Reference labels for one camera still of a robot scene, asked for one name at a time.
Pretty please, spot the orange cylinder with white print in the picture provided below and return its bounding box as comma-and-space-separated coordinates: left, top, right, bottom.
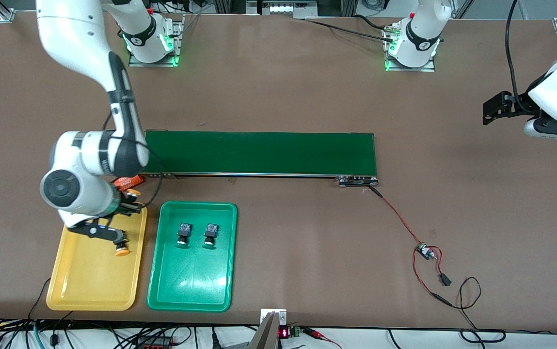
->
113, 174, 143, 190

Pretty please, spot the green push button black body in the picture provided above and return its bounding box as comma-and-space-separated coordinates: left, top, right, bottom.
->
176, 222, 192, 249
203, 223, 220, 249

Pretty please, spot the yellow plastic tray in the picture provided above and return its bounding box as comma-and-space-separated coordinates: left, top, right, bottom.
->
46, 201, 148, 311

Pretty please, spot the green plastic tray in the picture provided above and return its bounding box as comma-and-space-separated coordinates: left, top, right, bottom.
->
147, 201, 238, 313

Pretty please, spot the green conveyor belt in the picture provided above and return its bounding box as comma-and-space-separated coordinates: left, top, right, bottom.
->
138, 130, 380, 188

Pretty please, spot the red and black power strip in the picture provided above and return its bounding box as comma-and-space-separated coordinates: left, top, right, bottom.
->
135, 335, 175, 349

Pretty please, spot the small controller circuit board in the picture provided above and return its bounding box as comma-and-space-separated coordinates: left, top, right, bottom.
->
416, 242, 438, 261

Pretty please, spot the red clip lead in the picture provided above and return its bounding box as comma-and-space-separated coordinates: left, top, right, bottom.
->
302, 327, 344, 349

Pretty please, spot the white light panel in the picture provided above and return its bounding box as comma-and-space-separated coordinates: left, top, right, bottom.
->
258, 0, 318, 17

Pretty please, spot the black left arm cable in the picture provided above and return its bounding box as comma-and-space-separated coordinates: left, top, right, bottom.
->
505, 0, 524, 100

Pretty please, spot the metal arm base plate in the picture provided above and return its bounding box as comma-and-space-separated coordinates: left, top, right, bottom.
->
384, 48, 437, 73
128, 14, 185, 67

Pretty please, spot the red and black wire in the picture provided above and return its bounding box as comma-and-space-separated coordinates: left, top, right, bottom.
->
368, 186, 453, 307

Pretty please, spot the black cable on table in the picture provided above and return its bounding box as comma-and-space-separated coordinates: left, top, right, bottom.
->
302, 18, 395, 42
353, 14, 400, 32

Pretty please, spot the thin black looped cable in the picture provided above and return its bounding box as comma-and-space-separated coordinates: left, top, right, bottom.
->
453, 277, 507, 343

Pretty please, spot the grey metal camera bracket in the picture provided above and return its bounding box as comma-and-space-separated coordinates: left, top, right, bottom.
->
259, 308, 287, 349

